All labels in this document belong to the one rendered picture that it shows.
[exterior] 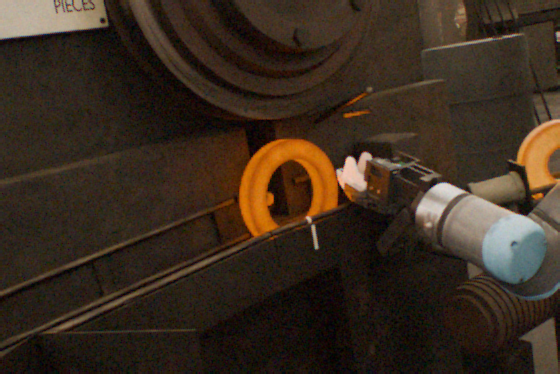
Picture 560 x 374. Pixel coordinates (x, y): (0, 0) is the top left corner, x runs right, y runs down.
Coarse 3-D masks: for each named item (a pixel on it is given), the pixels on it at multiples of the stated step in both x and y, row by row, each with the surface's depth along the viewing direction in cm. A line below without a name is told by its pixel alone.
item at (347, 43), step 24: (168, 0) 87; (192, 0) 87; (168, 24) 88; (192, 24) 89; (216, 24) 89; (360, 24) 107; (192, 48) 90; (216, 48) 91; (240, 48) 92; (336, 48) 102; (216, 72) 92; (240, 72) 94; (264, 72) 95; (288, 72) 97; (312, 72) 102
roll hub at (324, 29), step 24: (216, 0) 88; (240, 0) 86; (264, 0) 89; (288, 0) 91; (312, 0) 94; (336, 0) 96; (240, 24) 89; (264, 24) 88; (288, 24) 90; (312, 24) 93; (336, 24) 95; (264, 48) 93; (288, 48) 92; (312, 48) 93
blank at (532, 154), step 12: (552, 120) 117; (540, 132) 115; (552, 132) 115; (528, 144) 115; (540, 144) 115; (552, 144) 115; (528, 156) 115; (540, 156) 115; (528, 168) 116; (540, 168) 116; (528, 180) 116; (540, 180) 116; (552, 180) 116
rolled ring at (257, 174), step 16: (272, 144) 105; (288, 144) 105; (304, 144) 107; (256, 160) 103; (272, 160) 103; (304, 160) 108; (320, 160) 109; (256, 176) 102; (320, 176) 110; (240, 192) 103; (256, 192) 102; (320, 192) 111; (336, 192) 112; (256, 208) 102; (320, 208) 110; (256, 224) 102; (272, 224) 104
